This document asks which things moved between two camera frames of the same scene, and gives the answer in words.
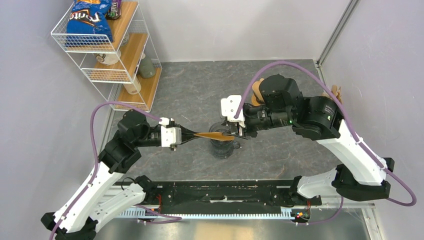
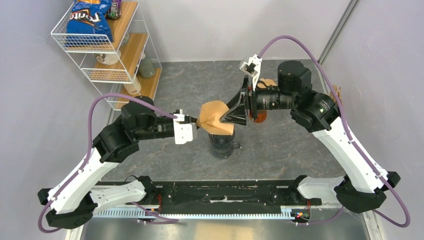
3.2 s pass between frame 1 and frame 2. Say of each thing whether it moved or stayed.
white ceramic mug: stayed
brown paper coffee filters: stayed
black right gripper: moved
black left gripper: moved
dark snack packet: stayed
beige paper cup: stayed
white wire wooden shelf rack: stayed
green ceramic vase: stayed
